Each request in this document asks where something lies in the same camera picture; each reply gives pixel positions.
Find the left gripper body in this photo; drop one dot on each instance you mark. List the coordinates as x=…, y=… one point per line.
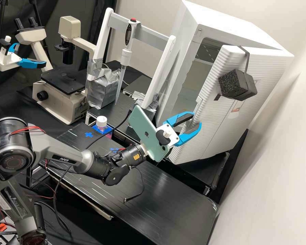
x=7, y=60

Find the cream microscope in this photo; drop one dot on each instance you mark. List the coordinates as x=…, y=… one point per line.
x=58, y=99

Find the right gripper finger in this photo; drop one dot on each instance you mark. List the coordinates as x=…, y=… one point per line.
x=193, y=132
x=174, y=118

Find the white incubator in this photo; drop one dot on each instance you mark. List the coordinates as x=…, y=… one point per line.
x=219, y=23

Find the white pipette stand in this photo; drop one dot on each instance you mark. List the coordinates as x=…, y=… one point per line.
x=155, y=76

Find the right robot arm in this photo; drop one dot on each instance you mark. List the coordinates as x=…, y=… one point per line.
x=53, y=153

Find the blue bottle holder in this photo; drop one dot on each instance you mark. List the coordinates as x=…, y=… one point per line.
x=107, y=131

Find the black tray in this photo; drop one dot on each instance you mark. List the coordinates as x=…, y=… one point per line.
x=137, y=85

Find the pipette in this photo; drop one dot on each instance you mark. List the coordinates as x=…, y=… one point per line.
x=127, y=35

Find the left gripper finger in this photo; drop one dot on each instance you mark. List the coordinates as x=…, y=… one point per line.
x=31, y=63
x=14, y=46

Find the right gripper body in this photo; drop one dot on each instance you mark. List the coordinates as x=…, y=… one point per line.
x=145, y=151

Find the right wrist camera phone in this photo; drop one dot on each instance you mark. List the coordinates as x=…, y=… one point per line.
x=142, y=127

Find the incubator door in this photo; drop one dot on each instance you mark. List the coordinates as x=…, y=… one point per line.
x=219, y=122

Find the small bottle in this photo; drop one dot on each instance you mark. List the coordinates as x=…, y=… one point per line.
x=101, y=121

